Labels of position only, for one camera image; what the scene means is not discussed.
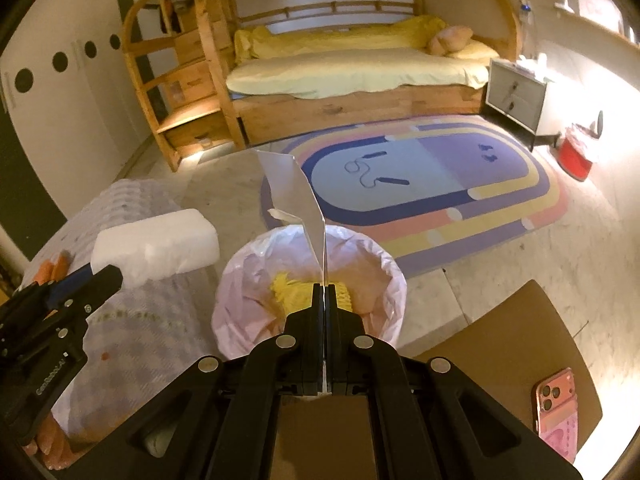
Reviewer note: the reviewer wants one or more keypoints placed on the rainbow oval rug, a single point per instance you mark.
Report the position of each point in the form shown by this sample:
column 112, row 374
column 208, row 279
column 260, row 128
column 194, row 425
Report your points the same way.
column 429, row 190

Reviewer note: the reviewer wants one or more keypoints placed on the white foam block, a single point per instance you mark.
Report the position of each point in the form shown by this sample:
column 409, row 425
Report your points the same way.
column 156, row 248

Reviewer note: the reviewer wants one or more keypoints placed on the wooden stair drawers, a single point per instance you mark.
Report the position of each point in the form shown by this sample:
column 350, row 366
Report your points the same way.
column 179, row 54

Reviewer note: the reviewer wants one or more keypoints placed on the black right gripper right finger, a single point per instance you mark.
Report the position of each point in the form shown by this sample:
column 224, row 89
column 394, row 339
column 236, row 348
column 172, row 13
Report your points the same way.
column 394, row 387

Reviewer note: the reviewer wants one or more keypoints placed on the grey nightstand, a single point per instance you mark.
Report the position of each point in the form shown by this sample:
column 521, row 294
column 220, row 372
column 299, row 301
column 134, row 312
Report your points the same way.
column 534, row 105

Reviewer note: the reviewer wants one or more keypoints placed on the translucent plastic sheet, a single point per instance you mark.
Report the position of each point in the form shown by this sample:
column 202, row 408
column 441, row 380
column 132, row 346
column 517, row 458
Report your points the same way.
column 294, row 202

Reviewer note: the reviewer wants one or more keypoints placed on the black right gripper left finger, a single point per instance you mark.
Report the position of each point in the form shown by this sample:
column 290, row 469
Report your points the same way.
column 247, row 394

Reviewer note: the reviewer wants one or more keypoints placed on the wooden bunk bed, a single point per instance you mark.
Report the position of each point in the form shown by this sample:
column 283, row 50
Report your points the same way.
column 266, row 101

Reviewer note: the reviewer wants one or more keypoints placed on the brown cardboard sheet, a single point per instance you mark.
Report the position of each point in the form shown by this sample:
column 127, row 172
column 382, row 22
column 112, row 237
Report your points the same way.
column 509, row 351

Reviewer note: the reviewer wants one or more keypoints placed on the orange knit gloves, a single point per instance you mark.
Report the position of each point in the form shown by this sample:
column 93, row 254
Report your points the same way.
column 53, row 271

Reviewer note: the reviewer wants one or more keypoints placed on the pink smartphone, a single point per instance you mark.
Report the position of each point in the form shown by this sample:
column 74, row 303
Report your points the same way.
column 556, row 413

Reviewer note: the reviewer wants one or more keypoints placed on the white wardrobe with black dots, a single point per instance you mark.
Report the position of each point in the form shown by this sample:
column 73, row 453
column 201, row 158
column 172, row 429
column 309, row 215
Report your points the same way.
column 70, row 98

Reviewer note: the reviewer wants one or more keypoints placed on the yellow crumpled trash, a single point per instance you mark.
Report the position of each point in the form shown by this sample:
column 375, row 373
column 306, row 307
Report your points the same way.
column 290, row 296

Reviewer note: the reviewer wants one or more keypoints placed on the yellow bedding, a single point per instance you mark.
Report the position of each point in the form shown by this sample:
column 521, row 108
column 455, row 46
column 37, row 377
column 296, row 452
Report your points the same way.
column 319, row 64

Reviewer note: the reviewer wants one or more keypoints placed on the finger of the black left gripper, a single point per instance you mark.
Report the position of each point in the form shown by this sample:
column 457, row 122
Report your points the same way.
column 85, row 284

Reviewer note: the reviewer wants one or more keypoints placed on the pink plush toy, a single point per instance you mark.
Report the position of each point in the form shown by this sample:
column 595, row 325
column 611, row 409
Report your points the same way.
column 452, row 39

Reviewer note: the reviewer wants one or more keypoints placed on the pink-lined trash bin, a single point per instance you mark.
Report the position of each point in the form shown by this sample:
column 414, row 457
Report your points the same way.
column 273, row 276

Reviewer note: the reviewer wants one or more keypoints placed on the checkered blue cloth table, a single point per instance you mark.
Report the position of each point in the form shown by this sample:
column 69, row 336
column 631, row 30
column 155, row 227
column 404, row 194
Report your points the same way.
column 141, row 339

